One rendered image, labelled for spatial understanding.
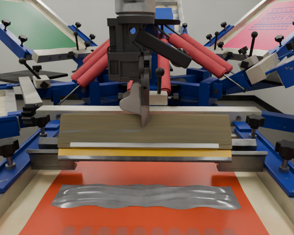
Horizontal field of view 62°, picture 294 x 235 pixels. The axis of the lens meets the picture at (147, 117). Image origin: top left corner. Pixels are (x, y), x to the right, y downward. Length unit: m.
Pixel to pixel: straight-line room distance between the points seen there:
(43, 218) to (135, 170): 0.22
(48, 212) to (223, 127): 0.37
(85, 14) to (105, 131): 4.31
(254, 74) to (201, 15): 3.87
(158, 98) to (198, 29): 3.95
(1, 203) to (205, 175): 0.41
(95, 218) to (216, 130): 0.29
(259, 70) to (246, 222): 0.52
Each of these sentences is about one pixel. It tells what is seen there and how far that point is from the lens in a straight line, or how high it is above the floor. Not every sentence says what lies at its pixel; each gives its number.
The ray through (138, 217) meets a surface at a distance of 0.47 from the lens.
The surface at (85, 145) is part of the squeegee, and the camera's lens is 0.50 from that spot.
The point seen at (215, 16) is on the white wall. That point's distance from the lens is 4.74.
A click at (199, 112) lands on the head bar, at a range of 0.75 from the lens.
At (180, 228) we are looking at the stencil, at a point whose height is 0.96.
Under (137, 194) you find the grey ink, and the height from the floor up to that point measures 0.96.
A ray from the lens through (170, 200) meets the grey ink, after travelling 0.49.
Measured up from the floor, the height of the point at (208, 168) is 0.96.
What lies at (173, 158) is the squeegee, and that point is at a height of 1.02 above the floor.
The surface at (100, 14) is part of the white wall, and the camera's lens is 4.70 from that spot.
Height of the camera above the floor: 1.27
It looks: 19 degrees down
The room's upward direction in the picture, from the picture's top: straight up
